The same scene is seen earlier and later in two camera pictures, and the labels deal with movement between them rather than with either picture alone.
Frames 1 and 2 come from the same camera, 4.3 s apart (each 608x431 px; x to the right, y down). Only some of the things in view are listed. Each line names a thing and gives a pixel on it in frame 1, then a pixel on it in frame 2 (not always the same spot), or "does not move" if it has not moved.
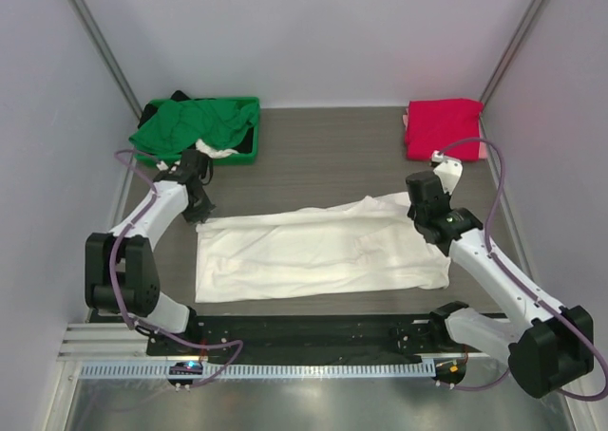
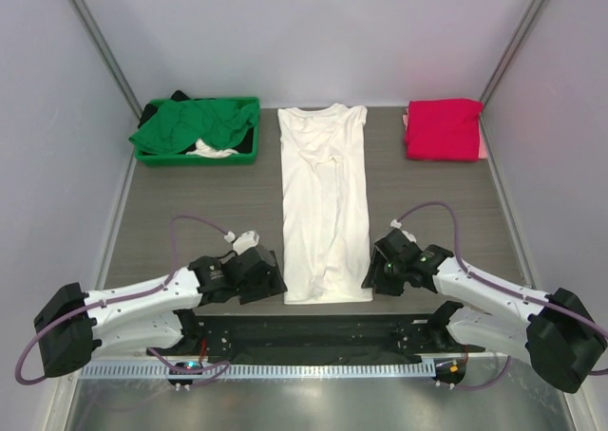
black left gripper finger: (199, 214) -> (269, 285)
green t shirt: (173, 126) does not move
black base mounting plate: (303, 339) does not move
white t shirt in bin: (212, 152) does not move
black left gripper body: (197, 201) -> (244, 285)
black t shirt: (150, 108) does not move
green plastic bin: (178, 158) does not move
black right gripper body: (417, 217) -> (395, 280)
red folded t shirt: (433, 123) does not move
